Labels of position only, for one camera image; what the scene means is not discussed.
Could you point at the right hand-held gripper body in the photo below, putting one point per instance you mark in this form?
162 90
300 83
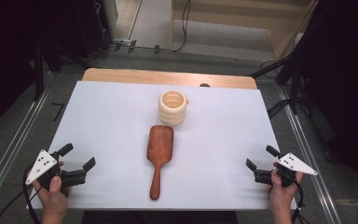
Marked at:
295 164

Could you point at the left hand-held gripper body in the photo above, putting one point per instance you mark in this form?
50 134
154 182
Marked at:
42 165

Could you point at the brown wooden spatula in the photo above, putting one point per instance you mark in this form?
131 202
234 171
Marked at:
160 146

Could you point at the cream ribbed cup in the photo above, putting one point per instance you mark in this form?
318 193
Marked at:
172 115

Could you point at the person's right hand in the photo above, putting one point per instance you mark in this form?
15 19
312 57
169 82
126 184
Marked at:
281 196

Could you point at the person's left hand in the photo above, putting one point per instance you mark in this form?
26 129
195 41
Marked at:
54 199

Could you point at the white paper sheet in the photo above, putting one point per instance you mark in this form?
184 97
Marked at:
105 124

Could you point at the black tripod stand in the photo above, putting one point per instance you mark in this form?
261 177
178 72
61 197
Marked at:
294 87

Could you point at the black metal stand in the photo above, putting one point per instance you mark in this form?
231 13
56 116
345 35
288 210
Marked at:
38 77

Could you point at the black curtain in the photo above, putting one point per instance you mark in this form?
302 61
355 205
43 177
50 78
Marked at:
348 77
6 46

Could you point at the black cabinet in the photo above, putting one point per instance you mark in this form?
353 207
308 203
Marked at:
90 25

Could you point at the light wooden step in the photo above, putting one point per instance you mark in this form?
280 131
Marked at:
217 15

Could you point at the metal floor rail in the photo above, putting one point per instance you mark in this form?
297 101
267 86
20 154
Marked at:
12 146
304 149

